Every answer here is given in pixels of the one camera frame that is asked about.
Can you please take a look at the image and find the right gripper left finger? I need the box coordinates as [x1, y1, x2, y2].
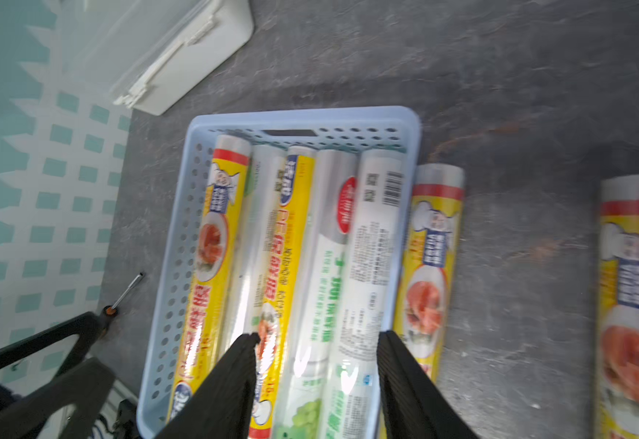
[158, 333, 260, 438]

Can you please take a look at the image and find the yellow red wrap roll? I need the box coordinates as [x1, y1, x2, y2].
[392, 163, 466, 382]

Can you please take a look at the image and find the clear green wrap roll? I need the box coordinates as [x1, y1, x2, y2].
[220, 145, 286, 353]

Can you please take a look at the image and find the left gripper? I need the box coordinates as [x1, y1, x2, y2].
[0, 312, 116, 438]

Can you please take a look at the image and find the white clear wrap roll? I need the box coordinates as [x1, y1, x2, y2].
[317, 148, 405, 438]

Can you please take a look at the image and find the yellow blue-label wrap roll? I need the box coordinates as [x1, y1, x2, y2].
[594, 175, 639, 438]

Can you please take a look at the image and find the white plastic storage box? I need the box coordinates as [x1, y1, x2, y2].
[59, 0, 255, 115]

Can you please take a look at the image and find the white green wrap roll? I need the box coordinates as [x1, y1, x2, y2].
[271, 149, 359, 438]

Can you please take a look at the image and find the black orange screwdriver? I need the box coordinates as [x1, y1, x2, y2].
[99, 272, 146, 338]

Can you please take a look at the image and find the yellow orange wrap roll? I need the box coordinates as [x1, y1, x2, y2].
[167, 135, 252, 422]

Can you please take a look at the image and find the light blue plastic basket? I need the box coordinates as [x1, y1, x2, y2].
[136, 106, 422, 438]

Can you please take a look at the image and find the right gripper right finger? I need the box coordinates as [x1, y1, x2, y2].
[377, 330, 477, 439]

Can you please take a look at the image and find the yellow red-end wrap roll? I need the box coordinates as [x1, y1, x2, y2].
[248, 146, 317, 438]

